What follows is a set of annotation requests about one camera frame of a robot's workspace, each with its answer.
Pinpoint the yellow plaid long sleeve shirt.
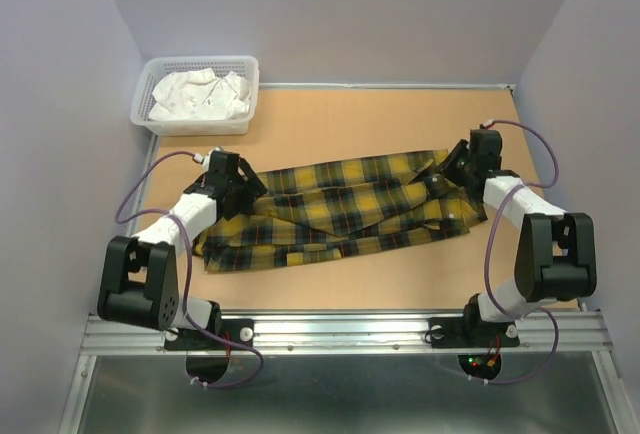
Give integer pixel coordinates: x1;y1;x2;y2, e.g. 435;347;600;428
193;150;487;273

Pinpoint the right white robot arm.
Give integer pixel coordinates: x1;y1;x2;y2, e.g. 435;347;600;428
425;120;597;349

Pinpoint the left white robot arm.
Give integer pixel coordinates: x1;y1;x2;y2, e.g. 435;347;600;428
97;149;267;348

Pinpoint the white long sleeve shirt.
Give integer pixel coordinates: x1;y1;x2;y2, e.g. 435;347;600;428
149;68;251;122

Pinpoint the white perforated plastic basket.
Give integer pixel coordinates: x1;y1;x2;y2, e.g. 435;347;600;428
130;55;260;136

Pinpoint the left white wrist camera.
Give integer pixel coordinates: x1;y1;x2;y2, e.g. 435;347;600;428
192;146;225;170

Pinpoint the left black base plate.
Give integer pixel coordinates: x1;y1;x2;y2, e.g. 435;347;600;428
158;317;256;353

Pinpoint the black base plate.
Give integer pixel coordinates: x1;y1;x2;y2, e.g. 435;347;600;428
425;316;520;349
158;317;256;353

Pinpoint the aluminium mounting rail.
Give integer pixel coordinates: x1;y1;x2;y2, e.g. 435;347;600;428
80;309;613;357

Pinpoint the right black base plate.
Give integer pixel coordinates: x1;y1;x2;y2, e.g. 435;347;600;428
425;316;520;349

